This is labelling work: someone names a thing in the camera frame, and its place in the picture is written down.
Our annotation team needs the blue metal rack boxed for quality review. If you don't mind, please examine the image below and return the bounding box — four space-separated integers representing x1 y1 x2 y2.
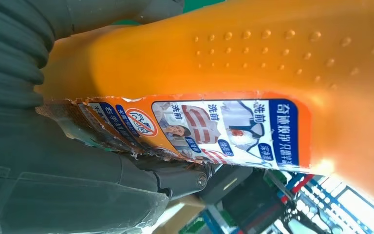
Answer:
203 173 374 234

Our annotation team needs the black case yellow label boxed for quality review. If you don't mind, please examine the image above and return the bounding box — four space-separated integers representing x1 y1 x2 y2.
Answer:
198 164 254 205

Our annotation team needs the cardboard box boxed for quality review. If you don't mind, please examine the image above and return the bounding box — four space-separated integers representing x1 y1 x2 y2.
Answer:
151 194 207 234

